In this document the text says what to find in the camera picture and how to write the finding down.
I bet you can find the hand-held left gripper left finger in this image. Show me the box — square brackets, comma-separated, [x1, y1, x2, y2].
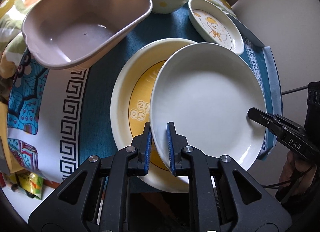
[28, 121, 153, 232]

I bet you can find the mauve plastic basin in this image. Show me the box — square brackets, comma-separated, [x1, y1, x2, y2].
[21, 0, 153, 70]

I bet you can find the green yellow snack packet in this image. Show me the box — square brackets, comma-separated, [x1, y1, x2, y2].
[15, 171, 46, 200]

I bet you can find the white plate with yellow centre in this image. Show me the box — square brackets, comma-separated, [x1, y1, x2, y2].
[110, 38, 200, 194]

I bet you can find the plain white plate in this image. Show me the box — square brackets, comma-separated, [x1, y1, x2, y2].
[151, 43, 267, 182]

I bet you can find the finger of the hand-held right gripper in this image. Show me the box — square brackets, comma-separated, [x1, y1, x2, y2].
[247, 107, 285, 138]

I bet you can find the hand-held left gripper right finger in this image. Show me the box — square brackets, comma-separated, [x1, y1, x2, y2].
[167, 121, 293, 232]

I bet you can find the person's right hand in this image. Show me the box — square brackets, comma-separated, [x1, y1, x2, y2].
[279, 150, 316, 194]

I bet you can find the thin black cable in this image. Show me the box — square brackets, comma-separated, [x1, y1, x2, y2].
[281, 85, 309, 96]

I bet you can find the small duck print dish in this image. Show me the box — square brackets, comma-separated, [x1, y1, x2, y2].
[188, 0, 245, 55]

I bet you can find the teal patterned tablecloth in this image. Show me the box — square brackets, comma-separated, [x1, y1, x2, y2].
[6, 5, 283, 195]

